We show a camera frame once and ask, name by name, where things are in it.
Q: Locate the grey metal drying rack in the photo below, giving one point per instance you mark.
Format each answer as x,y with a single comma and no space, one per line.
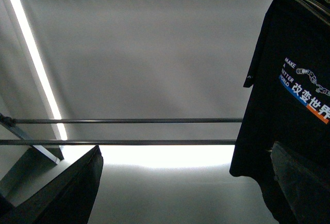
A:
122,132

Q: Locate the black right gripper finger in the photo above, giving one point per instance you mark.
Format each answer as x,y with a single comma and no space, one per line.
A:
68,198

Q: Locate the black printed t-shirt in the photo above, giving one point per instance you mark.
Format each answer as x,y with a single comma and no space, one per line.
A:
283,142

